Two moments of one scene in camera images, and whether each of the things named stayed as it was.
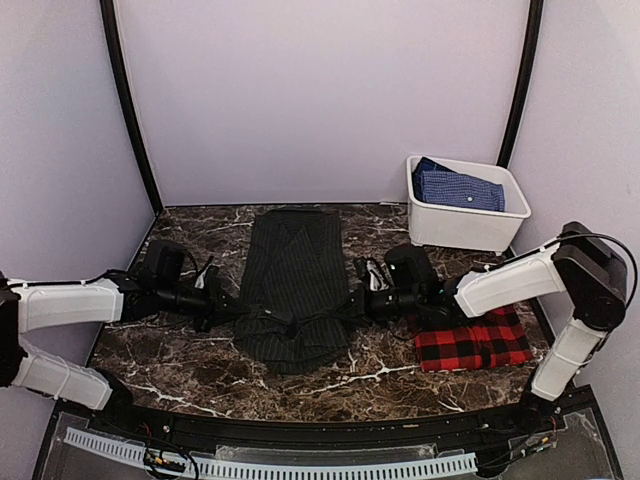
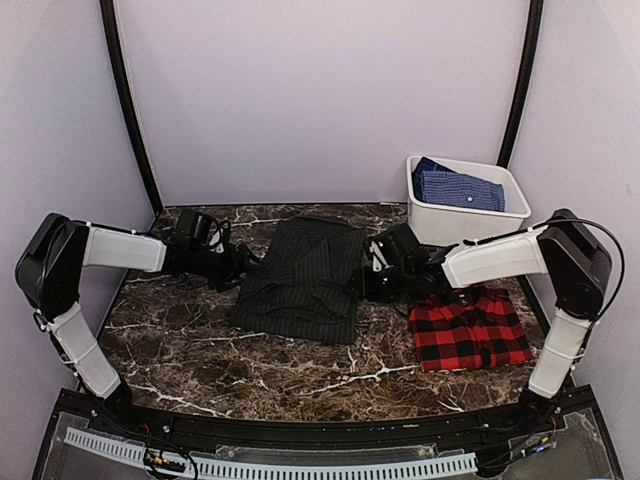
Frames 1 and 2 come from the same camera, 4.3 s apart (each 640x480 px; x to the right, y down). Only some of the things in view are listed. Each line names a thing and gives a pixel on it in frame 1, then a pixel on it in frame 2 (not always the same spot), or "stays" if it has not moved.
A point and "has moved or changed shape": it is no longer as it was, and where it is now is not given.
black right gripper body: (373, 310) -> (384, 290)
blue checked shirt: (434, 181) stays
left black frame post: (108, 11) stays
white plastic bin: (464, 204) stays
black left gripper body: (207, 311) -> (218, 269)
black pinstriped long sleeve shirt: (297, 266) has moved or changed shape
